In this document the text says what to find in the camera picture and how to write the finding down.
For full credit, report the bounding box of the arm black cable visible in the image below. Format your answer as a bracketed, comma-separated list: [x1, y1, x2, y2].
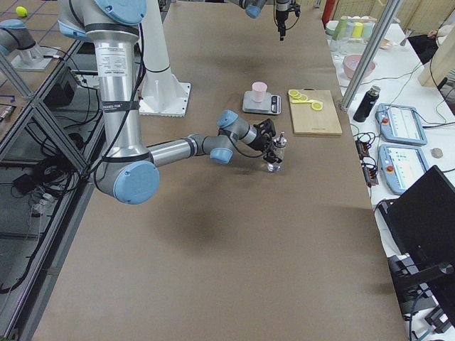
[230, 136, 267, 159]

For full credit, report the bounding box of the green cup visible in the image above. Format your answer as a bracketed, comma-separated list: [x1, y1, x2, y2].
[332, 16, 348, 41]

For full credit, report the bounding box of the teach pendant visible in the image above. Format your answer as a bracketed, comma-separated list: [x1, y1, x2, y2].
[378, 144, 429, 195]
[375, 103, 427, 146]

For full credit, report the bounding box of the black power strip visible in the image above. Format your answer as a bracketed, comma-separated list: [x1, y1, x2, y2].
[355, 139, 379, 188]

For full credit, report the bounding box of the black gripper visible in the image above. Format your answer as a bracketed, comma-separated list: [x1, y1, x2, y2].
[248, 119, 281, 163]
[274, 1, 299, 41]

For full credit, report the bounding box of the round brown coaster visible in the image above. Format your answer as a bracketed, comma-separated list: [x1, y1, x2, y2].
[431, 148, 444, 158]

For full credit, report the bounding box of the clear glass sauce bottle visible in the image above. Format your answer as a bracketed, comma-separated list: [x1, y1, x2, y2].
[267, 131, 287, 173]

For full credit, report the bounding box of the lower teach pendant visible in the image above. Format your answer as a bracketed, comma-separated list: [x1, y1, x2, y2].
[378, 144, 429, 195]

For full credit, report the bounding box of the bamboo cutting board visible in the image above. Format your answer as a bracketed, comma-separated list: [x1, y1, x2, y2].
[288, 89, 342, 136]

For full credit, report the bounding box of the white metal column base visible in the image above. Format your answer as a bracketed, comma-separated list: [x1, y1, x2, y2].
[139, 1, 191, 117]

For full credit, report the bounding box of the black thermos bottle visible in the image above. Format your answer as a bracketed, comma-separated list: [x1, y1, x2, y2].
[353, 85, 380, 122]

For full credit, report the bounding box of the pink plastic cup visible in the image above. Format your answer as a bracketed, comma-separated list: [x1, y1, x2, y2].
[252, 81, 267, 103]

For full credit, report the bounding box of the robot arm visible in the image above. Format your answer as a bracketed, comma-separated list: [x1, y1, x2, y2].
[58, 1, 279, 205]
[230, 0, 301, 41]

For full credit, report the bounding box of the yellow cup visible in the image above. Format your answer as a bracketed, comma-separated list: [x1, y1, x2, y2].
[351, 22, 363, 38]

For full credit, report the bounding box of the upper teach pendant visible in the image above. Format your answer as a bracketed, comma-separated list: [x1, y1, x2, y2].
[375, 103, 427, 146]

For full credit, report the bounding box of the aluminium frame post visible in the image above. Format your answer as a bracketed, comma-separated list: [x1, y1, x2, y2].
[340, 0, 402, 112]

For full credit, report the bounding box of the black monitor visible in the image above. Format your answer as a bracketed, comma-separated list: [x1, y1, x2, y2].
[380, 166, 454, 323]

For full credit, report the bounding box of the yellow plastic knife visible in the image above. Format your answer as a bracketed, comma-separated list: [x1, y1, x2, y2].
[291, 99, 314, 104]

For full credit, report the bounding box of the lemon slice front single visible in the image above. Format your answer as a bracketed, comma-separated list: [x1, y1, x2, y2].
[311, 102, 323, 111]

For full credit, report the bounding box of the pink bowl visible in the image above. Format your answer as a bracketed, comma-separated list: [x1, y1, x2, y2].
[343, 54, 376, 79]

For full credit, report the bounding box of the digital kitchen scale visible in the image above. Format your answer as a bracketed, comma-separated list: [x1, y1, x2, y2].
[242, 90, 282, 115]

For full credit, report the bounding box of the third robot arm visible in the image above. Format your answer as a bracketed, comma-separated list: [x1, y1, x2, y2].
[1, 19, 50, 71]

